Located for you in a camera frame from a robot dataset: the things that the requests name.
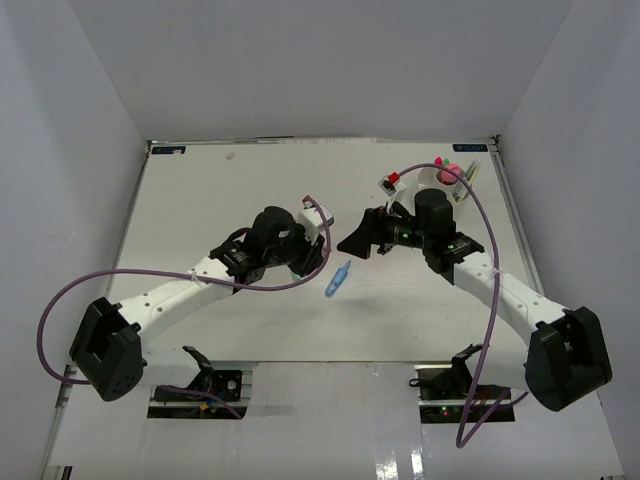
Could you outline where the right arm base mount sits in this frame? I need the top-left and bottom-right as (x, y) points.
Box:
(408, 344), (515, 424)

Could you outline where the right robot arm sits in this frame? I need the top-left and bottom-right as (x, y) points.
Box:
(337, 189), (613, 412)

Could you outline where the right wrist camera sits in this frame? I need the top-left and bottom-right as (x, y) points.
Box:
(378, 172), (406, 198)

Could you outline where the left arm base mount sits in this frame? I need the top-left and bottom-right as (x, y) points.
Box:
(148, 346), (247, 420)

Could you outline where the white round divided container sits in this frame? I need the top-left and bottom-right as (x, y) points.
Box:
(417, 163), (471, 204)

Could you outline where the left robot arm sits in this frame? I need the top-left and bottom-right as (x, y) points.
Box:
(70, 201), (334, 402)

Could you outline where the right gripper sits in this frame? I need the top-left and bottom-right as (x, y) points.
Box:
(337, 201), (431, 260)

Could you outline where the pink-lidded small jar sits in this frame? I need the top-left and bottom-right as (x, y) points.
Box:
(436, 163), (461, 186)

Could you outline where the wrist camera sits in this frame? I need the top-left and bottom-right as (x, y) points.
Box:
(296, 196), (334, 244)
(378, 172), (406, 198)

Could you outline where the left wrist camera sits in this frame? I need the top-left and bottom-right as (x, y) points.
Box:
(296, 196), (334, 244)

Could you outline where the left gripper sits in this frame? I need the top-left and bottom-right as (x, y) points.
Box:
(264, 220), (326, 278)

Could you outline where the blue highlighter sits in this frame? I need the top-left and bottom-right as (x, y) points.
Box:
(325, 261), (351, 298)

